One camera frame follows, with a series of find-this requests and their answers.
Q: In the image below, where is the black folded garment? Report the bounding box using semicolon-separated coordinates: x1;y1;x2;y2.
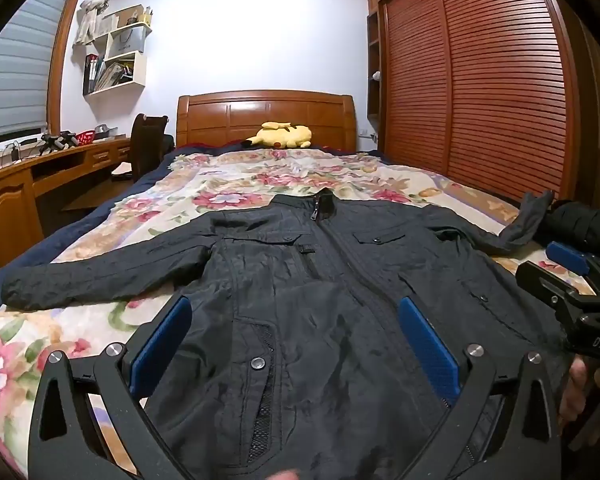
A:
535;200;600;261

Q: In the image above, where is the grey paper bag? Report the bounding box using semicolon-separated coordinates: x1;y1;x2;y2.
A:
109;26;146;60

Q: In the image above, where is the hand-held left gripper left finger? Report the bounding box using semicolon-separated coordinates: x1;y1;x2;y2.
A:
27;295;193;480

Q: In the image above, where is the floral blanket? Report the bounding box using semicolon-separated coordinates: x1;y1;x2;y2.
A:
0;149;598;480

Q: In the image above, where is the wooden window frame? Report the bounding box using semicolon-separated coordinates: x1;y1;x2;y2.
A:
47;0;88;133

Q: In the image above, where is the wooden desk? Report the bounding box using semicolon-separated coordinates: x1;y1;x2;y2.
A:
0;135;133;278

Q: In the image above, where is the wooden bed headboard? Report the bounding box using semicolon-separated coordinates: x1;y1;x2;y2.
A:
176;90;357;153

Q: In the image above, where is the grey window blind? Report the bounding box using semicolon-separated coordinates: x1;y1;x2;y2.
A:
0;0;78;143

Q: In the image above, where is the wooden louvered wardrobe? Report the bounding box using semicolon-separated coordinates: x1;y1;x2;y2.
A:
366;0;600;211

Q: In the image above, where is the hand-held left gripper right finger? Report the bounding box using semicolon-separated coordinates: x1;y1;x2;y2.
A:
397;296;563;480

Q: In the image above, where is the white tied curtain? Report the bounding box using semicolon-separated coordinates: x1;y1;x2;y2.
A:
74;0;126;47

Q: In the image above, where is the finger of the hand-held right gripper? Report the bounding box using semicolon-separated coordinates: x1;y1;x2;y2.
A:
546;241;600;297
515;261;588;333

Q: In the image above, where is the dark wooden chair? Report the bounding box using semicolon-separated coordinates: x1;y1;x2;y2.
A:
111;113;173;183

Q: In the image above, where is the person's right hand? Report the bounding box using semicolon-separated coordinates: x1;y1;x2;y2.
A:
557;355;589;431

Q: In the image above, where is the yellow plush toy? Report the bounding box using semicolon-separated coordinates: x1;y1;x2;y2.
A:
243;121;313;150

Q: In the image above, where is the white wall shelf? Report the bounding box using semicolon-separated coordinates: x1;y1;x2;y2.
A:
82;4;153;97

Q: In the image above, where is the black hand-held device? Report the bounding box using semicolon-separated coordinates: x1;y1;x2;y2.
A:
39;131;78;155

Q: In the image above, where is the black zip jacket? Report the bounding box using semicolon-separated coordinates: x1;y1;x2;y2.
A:
1;187;568;480

